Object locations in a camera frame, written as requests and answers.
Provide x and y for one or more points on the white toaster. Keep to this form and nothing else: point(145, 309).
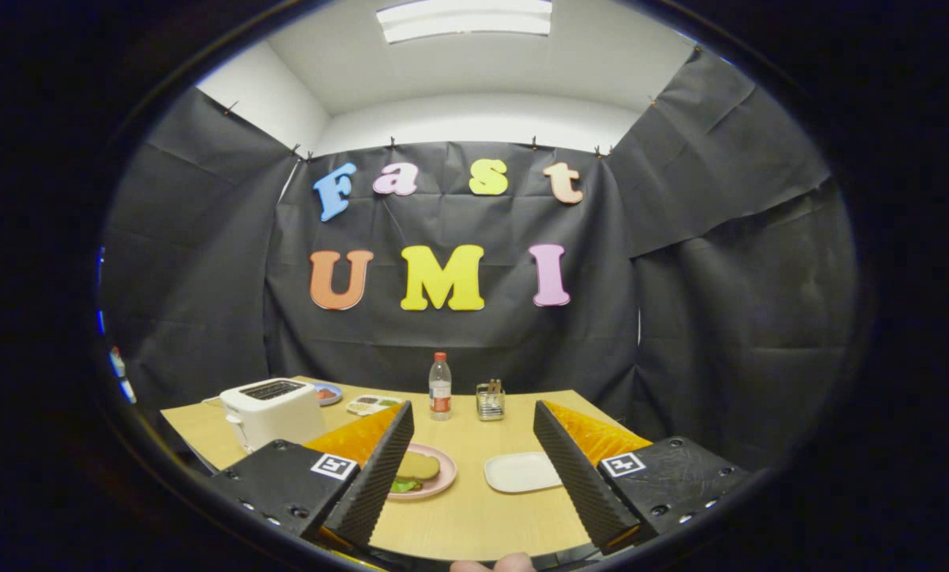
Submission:
point(272, 417)

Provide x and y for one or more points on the black backdrop cloth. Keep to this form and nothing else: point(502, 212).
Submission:
point(459, 334)

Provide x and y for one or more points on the brown toasted bread slice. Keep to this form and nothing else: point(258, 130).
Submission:
point(419, 465)

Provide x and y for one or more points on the blue and white object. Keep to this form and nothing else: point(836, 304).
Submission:
point(121, 373)

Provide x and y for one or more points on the green lettuce leaf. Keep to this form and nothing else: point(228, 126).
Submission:
point(404, 485)

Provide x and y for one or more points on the white divided condiment tray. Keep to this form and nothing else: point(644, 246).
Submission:
point(371, 405)

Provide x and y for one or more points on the ceiling light panel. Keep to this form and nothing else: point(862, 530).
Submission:
point(462, 20)

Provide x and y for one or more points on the clear red-capped water bottle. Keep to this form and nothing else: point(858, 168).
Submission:
point(440, 397)

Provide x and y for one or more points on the pink round plate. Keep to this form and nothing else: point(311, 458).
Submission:
point(445, 477)

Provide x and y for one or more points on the white square plate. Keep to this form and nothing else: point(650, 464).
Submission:
point(522, 473)

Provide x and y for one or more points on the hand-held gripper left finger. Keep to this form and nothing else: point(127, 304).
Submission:
point(379, 465)

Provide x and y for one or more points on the small blue plate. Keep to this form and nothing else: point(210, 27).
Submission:
point(333, 400)

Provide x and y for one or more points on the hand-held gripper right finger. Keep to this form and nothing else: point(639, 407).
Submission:
point(570, 465)

